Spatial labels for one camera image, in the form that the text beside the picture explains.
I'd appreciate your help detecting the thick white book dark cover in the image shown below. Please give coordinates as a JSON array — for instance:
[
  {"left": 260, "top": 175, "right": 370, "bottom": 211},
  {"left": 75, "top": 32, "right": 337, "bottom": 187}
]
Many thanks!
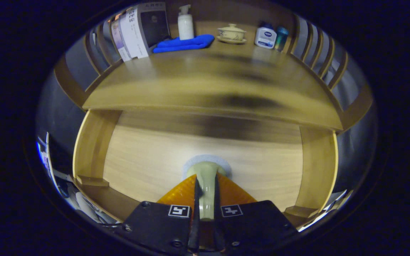
[{"left": 125, "top": 2, "right": 172, "bottom": 59}]

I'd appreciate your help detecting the teal bottle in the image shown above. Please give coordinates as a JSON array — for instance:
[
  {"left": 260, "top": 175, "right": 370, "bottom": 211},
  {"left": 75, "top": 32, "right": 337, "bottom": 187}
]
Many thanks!
[{"left": 274, "top": 26, "right": 289, "bottom": 52}]

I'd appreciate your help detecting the wooden countertop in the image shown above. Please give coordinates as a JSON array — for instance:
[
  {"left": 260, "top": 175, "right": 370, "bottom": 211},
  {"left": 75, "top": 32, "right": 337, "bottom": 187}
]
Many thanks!
[{"left": 82, "top": 21, "right": 344, "bottom": 130}]

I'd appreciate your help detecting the beige lidded teacup with saucer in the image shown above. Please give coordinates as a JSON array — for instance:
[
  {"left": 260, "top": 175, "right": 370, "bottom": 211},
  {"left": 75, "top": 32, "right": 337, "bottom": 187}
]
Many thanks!
[{"left": 216, "top": 23, "right": 247, "bottom": 44}]

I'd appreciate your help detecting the white pump bottle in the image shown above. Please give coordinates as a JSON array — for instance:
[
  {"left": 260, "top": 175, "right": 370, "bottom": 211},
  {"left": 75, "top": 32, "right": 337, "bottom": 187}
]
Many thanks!
[{"left": 178, "top": 4, "right": 195, "bottom": 40}]

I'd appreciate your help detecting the thin purple book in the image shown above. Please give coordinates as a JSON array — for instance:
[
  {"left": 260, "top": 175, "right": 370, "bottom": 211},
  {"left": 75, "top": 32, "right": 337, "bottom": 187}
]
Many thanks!
[{"left": 111, "top": 18, "right": 131, "bottom": 62}]

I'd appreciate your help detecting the wooden drawer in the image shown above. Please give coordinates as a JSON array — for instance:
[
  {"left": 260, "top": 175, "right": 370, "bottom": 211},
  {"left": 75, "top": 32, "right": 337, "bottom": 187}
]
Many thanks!
[{"left": 73, "top": 108, "right": 339, "bottom": 228}]

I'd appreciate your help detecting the white lotion bottle blue cap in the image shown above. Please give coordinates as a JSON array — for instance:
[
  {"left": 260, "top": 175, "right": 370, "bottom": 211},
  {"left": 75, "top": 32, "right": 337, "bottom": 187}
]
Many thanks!
[{"left": 254, "top": 22, "right": 277, "bottom": 49}]

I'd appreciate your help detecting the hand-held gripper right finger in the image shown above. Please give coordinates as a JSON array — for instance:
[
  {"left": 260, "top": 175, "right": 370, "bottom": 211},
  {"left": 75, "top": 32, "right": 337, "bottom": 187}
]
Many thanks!
[{"left": 213, "top": 173, "right": 300, "bottom": 256}]

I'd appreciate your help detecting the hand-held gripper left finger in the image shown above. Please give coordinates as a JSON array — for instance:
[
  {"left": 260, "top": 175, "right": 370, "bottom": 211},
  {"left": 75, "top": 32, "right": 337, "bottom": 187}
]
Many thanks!
[{"left": 114, "top": 174, "right": 201, "bottom": 256}]

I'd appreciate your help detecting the blue folded cloth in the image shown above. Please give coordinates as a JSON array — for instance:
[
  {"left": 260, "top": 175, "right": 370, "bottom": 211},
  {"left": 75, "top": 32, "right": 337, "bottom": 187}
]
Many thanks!
[{"left": 152, "top": 34, "right": 215, "bottom": 54}]

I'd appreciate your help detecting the pale green ceramic tea funnel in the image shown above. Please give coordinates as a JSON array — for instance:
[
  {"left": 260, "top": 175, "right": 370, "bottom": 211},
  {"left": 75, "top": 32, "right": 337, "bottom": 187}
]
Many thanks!
[{"left": 182, "top": 154, "right": 232, "bottom": 221}]

